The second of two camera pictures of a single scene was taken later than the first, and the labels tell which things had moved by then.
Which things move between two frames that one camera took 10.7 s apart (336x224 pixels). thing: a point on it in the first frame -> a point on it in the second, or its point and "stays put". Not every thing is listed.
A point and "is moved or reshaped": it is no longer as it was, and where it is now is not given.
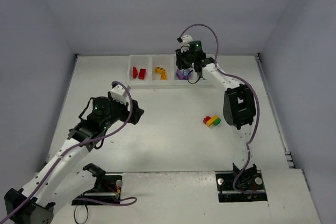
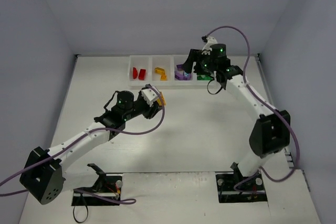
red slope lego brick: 135,72 stays put
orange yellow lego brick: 163,77 stays put
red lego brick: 142,73 stays put
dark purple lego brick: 179,74 is moved or reshaped
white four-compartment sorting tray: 161,70 stays put
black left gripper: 134,114 -> 151,111
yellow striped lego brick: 159,70 stays put
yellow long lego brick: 210,121 -> 163,98
